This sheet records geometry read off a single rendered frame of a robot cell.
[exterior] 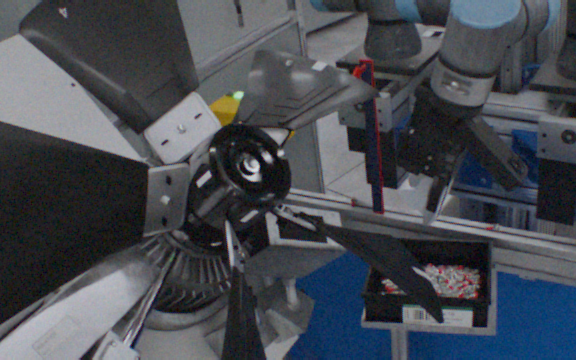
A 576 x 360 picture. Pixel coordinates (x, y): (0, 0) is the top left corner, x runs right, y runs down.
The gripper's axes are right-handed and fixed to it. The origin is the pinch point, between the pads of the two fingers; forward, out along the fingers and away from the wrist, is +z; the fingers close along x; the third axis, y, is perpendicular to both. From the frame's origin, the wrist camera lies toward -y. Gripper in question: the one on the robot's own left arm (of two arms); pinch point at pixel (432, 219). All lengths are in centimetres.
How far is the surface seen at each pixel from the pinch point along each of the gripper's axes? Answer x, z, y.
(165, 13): 9.8, -21.3, 40.6
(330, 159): -184, 137, 87
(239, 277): 27.5, -2.3, 14.8
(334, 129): -217, 141, 100
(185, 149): 17.5, -7.7, 30.5
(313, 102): -4.1, -7.9, 23.2
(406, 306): -3.2, 21.7, -0.4
